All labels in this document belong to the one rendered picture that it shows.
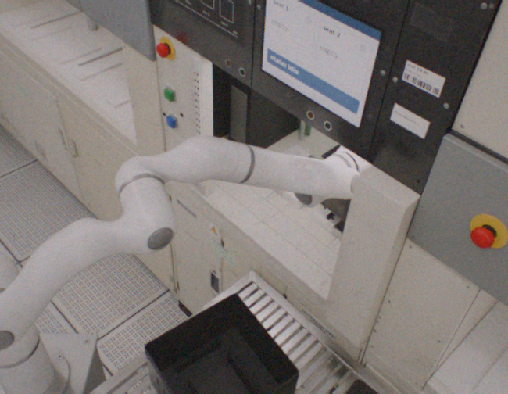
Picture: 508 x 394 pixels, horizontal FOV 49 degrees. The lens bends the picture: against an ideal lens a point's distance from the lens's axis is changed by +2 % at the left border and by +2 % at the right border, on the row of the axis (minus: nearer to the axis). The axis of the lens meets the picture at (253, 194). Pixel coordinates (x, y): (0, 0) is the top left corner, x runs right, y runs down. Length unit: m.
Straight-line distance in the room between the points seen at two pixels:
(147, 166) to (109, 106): 1.07
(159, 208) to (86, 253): 0.19
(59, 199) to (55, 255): 1.91
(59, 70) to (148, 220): 1.45
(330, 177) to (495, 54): 0.47
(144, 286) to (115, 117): 0.87
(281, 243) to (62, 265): 0.71
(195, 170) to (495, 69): 0.57
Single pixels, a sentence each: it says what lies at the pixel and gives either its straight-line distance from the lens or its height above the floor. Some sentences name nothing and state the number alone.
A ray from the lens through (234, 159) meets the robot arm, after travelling 1.15.
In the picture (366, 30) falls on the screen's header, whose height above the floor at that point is 1.67.
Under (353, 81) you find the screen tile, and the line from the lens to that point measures 1.11.
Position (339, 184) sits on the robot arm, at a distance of 1.27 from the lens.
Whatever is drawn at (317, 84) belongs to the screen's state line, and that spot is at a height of 1.51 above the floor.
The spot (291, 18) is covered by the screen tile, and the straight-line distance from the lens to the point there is 1.17.
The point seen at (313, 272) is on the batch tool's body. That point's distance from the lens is 1.63.
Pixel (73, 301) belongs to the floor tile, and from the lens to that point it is 2.68.
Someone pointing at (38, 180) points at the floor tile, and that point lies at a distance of 3.26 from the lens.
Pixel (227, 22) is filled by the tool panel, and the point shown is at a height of 1.53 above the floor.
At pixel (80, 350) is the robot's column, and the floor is 0.76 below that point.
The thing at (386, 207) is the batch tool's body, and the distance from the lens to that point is 1.13.
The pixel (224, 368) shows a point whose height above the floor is 0.77.
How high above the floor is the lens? 2.16
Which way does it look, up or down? 45 degrees down
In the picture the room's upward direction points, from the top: 4 degrees clockwise
